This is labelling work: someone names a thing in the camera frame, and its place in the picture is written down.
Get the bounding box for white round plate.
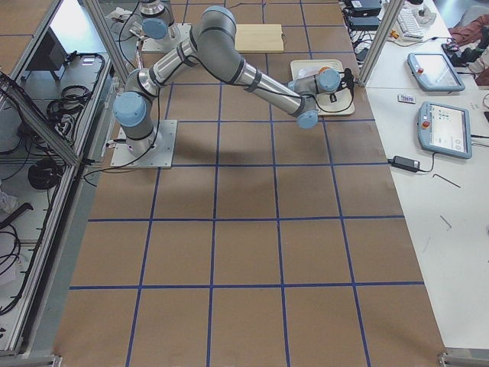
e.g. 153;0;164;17
297;67;320;79

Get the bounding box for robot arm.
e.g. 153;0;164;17
137;0;180;45
112;6;347;157

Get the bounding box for cream bear tray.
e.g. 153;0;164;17
288;59;355;115

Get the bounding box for small printed card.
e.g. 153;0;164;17
397;94;416;104

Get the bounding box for black power brick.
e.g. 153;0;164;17
348;17;380;31

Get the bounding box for black power adapter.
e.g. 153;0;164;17
387;155;420;173

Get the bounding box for bamboo cutting board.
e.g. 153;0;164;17
235;24;284;54

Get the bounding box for upper teach pendant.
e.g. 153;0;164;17
406;53;465;92

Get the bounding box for teach pendant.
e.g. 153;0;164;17
406;53;465;92
417;102;472;159

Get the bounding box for white keyboard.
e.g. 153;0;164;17
396;8;424;41

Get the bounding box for lower teach pendant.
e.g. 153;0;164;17
417;102;472;159

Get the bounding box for hex key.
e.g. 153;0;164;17
432;174;461;189

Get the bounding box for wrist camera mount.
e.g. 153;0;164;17
342;68;355;89

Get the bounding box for aluminium frame post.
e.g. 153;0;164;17
358;0;404;86

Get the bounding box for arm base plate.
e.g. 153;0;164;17
142;23;191;54
111;119;178;169

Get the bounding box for black cable bundle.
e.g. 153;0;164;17
27;154;64;192

